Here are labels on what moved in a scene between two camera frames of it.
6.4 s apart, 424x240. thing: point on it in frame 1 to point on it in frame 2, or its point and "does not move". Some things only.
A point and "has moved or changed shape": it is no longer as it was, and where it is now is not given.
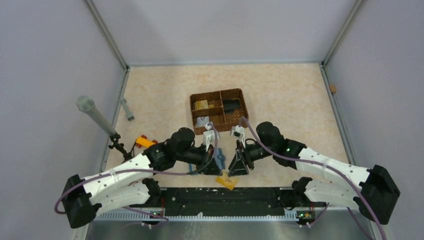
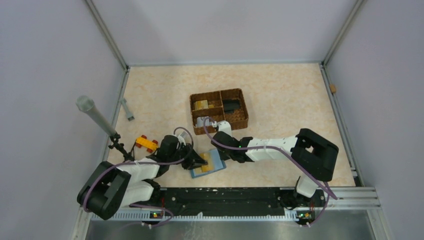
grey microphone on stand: (86, 104) does not move
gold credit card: (229, 182) has moved or changed shape
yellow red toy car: (143, 141) does not move
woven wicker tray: (225, 108) does not move
